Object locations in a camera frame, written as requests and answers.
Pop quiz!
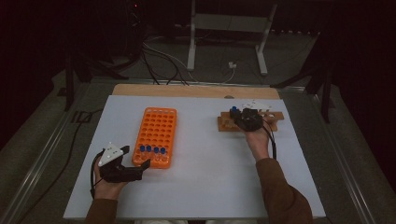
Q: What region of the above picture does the metal floor rail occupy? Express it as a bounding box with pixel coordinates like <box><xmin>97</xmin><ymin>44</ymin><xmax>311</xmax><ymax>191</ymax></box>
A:
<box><xmin>311</xmin><ymin>92</ymin><xmax>377</xmax><ymax>224</ymax></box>
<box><xmin>0</xmin><ymin>83</ymin><xmax>92</xmax><ymax>224</ymax></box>

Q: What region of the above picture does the long white cable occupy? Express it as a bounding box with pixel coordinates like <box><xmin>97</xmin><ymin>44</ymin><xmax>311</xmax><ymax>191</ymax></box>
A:
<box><xmin>143</xmin><ymin>35</ymin><xmax>200</xmax><ymax>84</ymax></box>

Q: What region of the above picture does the black tripod stand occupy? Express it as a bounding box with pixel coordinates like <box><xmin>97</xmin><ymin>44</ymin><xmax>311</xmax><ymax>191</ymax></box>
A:
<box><xmin>270</xmin><ymin>59</ymin><xmax>335</xmax><ymax>124</ymax></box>
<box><xmin>64</xmin><ymin>52</ymin><xmax>130</xmax><ymax>112</ymax></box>

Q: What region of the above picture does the short white cable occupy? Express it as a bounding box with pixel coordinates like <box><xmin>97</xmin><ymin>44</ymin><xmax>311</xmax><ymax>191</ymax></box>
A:
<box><xmin>221</xmin><ymin>67</ymin><xmax>236</xmax><ymax>84</ymax></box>

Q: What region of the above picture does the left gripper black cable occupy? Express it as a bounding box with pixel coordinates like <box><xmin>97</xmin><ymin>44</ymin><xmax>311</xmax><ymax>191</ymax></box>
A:
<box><xmin>89</xmin><ymin>148</ymin><xmax>106</xmax><ymax>200</ymax></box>

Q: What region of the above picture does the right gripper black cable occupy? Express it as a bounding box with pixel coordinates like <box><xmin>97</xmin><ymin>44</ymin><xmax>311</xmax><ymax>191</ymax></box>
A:
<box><xmin>261</xmin><ymin>118</ymin><xmax>278</xmax><ymax>161</ymax></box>

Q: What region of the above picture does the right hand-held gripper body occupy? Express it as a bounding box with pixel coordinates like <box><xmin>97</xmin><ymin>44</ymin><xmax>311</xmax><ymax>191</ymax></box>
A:
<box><xmin>236</xmin><ymin>99</ymin><xmax>273</xmax><ymax>133</ymax></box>

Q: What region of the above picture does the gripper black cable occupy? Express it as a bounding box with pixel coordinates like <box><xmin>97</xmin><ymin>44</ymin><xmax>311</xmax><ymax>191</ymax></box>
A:
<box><xmin>89</xmin><ymin>148</ymin><xmax>106</xmax><ymax>200</ymax></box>
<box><xmin>261</xmin><ymin>118</ymin><xmax>278</xmax><ymax>161</ymax></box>

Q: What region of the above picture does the wooden test tube rack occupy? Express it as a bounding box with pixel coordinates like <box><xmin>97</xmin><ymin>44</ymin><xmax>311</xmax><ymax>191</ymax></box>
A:
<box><xmin>217</xmin><ymin>110</ymin><xmax>285</xmax><ymax>133</ymax></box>

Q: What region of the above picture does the orange plastic tube rack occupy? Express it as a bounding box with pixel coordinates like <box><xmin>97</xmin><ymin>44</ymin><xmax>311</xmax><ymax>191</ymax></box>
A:
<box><xmin>131</xmin><ymin>106</ymin><xmax>178</xmax><ymax>170</ymax></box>

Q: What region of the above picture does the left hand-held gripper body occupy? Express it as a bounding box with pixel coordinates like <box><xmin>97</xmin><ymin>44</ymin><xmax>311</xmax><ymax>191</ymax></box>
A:
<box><xmin>97</xmin><ymin>142</ymin><xmax>145</xmax><ymax>184</ymax></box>

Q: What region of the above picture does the person's right hand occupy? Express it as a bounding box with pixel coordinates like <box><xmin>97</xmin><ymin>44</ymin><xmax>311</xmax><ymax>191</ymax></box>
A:
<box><xmin>244</xmin><ymin>122</ymin><xmax>271</xmax><ymax>162</ymax></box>

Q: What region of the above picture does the white table mat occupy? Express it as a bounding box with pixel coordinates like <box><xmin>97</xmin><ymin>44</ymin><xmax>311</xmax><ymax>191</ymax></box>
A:
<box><xmin>63</xmin><ymin>94</ymin><xmax>327</xmax><ymax>220</ymax></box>

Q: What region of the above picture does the long black floor cable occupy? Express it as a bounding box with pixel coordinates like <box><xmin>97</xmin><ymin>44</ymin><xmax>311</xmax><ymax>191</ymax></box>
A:
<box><xmin>17</xmin><ymin>107</ymin><xmax>106</xmax><ymax>223</ymax></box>

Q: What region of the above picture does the grey metal stand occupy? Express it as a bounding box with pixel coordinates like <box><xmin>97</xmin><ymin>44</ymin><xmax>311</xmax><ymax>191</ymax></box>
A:
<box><xmin>186</xmin><ymin>0</ymin><xmax>278</xmax><ymax>77</ymax></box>

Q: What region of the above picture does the person's left hand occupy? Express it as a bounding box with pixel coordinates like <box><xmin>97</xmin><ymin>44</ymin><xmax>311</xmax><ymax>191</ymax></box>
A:
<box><xmin>92</xmin><ymin>158</ymin><xmax>129</xmax><ymax>201</ymax></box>

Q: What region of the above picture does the dark equipment rack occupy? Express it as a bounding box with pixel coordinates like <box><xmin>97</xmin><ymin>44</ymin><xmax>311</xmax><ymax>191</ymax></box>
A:
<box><xmin>124</xmin><ymin>0</ymin><xmax>148</xmax><ymax>60</ymax></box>

